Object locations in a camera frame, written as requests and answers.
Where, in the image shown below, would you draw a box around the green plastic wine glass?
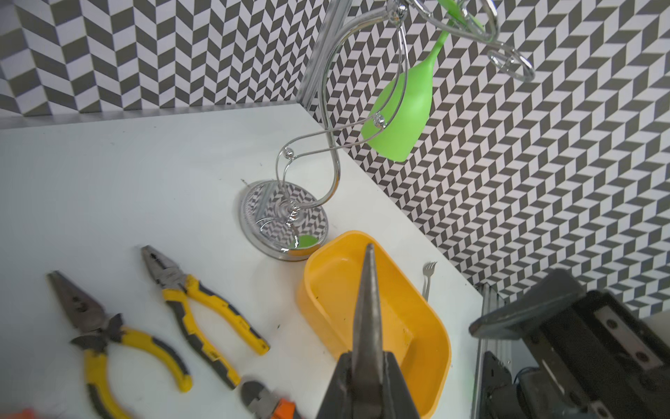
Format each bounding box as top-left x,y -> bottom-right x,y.
360,0 -> 485,163

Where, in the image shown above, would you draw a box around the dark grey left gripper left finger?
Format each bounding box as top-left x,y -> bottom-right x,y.
316,352 -> 353,419

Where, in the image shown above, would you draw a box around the orange black diagonal cutters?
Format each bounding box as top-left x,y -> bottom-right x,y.
241,380 -> 302,419

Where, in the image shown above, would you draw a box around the yellow plastic storage box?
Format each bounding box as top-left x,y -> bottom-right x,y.
295,229 -> 452,419

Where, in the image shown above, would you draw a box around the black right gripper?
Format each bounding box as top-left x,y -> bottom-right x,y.
469,269 -> 669,418

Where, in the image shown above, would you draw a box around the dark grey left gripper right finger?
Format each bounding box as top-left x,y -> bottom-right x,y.
384,351 -> 420,419

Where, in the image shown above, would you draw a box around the small yellow needle-nose pliers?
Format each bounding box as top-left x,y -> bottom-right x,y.
46,271 -> 193,418

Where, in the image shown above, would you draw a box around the orange black long-nose pliers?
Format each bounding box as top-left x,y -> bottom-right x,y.
352,244 -> 384,418

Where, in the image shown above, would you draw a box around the small silver fork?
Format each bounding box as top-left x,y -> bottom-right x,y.
422,262 -> 437,301

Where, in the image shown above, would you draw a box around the chrome wire glass stand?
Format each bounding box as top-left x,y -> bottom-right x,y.
239,0 -> 536,262

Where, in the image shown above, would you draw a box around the large yellow black pliers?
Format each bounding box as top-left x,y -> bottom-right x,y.
141,245 -> 270,389

